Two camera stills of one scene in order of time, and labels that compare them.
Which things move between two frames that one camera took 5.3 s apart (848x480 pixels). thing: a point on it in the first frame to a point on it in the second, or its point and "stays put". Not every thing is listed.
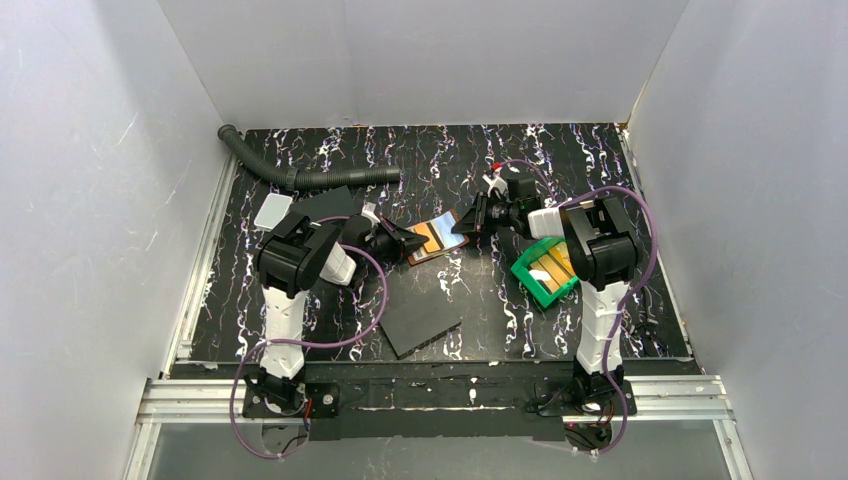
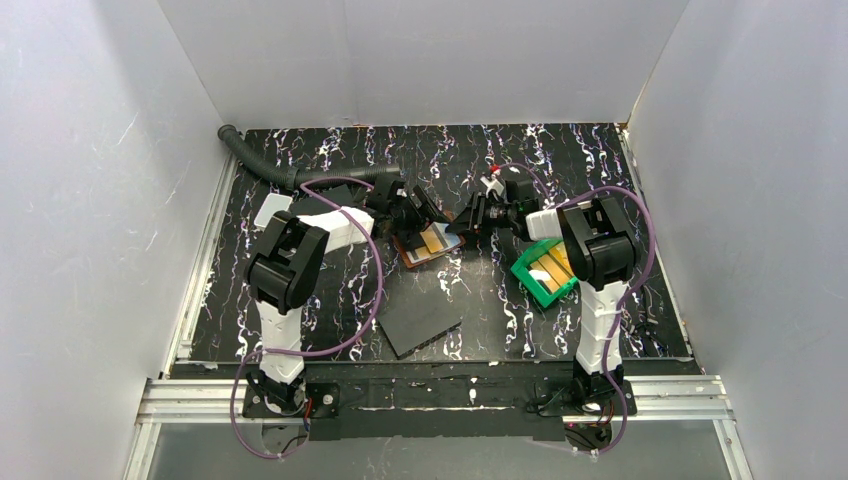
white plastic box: (274, 208) stays put
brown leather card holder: (438, 236) stays put
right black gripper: (482, 215) stays put
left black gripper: (395, 237) to (411, 210)
